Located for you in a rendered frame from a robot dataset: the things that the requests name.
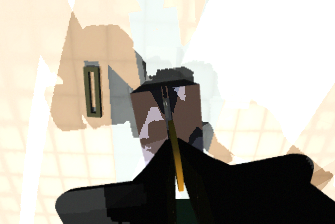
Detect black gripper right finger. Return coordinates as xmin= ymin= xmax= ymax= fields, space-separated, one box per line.
xmin=177 ymin=138 xmax=314 ymax=224

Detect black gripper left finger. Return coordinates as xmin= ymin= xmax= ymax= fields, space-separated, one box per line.
xmin=55 ymin=139 xmax=177 ymax=224

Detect gold coin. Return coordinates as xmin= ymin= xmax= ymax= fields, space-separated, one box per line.
xmin=168 ymin=120 xmax=184 ymax=192

